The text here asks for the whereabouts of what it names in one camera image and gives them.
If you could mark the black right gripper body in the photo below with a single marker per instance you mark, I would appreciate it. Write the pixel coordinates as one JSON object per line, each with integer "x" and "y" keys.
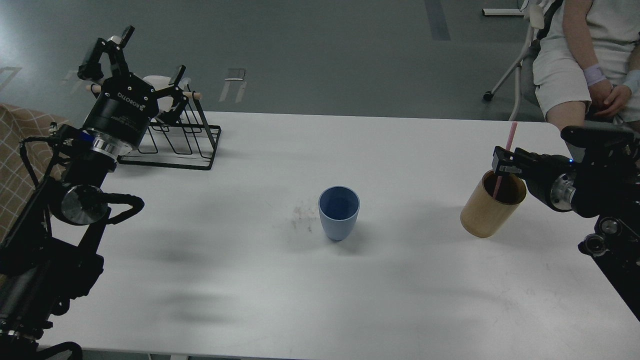
{"x": 549, "y": 178}

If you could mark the blue plastic cup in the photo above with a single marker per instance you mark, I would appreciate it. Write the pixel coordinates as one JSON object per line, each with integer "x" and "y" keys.
{"x": 338, "y": 210}

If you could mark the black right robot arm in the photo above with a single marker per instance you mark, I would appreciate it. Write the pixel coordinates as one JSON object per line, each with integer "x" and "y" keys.
{"x": 604, "y": 185}

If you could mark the white mug on rack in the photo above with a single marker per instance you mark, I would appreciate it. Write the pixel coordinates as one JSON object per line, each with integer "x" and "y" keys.
{"x": 160, "y": 82}

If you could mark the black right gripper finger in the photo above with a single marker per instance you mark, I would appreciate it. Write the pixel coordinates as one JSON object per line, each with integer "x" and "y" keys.
{"x": 506, "y": 162}

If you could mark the seated person in white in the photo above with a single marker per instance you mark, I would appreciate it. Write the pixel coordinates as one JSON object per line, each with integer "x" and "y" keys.
{"x": 588, "y": 65}

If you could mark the black wire cup rack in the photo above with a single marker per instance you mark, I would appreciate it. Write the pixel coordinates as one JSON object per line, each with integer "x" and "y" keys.
{"x": 190, "y": 144}

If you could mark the brown wooden cylinder holder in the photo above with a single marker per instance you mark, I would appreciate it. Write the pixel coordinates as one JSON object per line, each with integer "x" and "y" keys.
{"x": 491, "y": 204}

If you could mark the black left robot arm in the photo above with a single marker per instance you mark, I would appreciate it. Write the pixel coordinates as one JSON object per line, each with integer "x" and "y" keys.
{"x": 49, "y": 256}

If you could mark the white office chair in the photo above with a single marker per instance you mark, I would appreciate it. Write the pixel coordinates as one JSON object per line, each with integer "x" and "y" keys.
{"x": 538, "y": 15}

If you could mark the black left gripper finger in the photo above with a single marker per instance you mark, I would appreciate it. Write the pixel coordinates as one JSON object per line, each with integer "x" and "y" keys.
{"x": 180, "y": 100}
{"x": 91, "y": 67}

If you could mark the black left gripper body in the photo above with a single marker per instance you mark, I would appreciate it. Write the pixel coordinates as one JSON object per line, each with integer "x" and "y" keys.
{"x": 123, "y": 109}

